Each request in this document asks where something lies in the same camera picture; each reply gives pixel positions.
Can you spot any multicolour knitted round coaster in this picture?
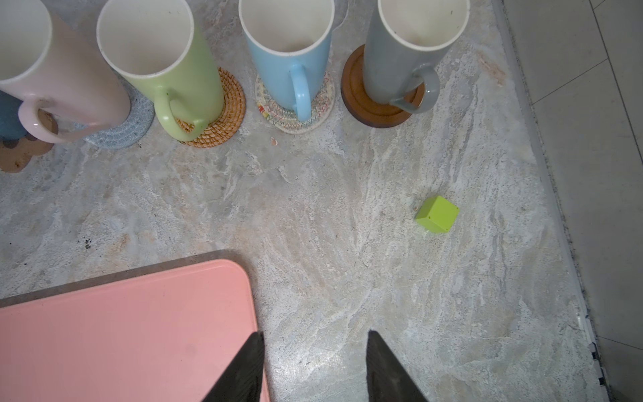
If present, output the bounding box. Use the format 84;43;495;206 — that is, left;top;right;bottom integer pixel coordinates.
255;72;336;134

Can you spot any green small object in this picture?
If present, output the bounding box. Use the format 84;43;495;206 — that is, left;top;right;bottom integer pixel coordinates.
415;195;460;234

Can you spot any white mug pink handle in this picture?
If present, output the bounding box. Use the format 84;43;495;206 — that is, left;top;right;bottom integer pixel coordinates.
1;1;131;143

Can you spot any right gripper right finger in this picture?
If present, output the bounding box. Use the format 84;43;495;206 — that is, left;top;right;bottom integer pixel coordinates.
366;330;427;402

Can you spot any woven rattan round coaster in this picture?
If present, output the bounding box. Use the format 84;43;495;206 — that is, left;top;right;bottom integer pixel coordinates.
182;67;246;148

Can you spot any white mug green handle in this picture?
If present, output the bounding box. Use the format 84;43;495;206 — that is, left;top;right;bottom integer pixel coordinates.
96;0;224;142

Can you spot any white mug blue handle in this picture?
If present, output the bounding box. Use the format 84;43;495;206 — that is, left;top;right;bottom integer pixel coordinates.
239;0;335;122

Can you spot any cork paw print coaster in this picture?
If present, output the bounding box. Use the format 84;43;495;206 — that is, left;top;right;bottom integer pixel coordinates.
1;135;54;174

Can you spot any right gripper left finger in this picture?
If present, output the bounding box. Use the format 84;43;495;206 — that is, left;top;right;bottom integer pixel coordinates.
202;332;265;402

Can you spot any brown wooden round coaster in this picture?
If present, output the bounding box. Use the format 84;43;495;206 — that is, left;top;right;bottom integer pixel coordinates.
341;40;437;128

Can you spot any blue knitted round coaster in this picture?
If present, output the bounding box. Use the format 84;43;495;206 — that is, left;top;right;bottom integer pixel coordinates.
83;77;155;150

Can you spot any pink rectangular tray mat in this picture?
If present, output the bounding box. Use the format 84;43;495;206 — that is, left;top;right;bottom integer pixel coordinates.
1;260;258;401

